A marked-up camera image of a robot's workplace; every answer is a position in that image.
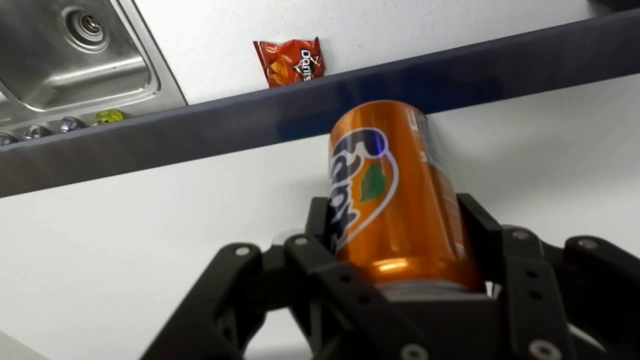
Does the stainless steel sink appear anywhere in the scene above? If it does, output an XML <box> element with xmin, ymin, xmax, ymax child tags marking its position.
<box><xmin>0</xmin><ymin>0</ymin><xmax>187</xmax><ymax>145</ymax></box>

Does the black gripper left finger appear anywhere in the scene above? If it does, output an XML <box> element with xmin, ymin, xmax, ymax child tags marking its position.
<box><xmin>137</xmin><ymin>195</ymin><xmax>427</xmax><ymax>360</ymax></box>

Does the orange snack bag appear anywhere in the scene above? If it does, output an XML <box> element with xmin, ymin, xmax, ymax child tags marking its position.
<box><xmin>251</xmin><ymin>35</ymin><xmax>325</xmax><ymax>90</ymax></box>

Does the orange soda can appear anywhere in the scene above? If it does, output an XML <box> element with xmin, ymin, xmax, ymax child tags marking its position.
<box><xmin>327</xmin><ymin>98</ymin><xmax>486</xmax><ymax>296</ymax></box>

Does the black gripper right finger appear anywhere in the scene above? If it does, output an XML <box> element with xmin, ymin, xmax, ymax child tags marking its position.
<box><xmin>455</xmin><ymin>192</ymin><xmax>640</xmax><ymax>360</ymax></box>

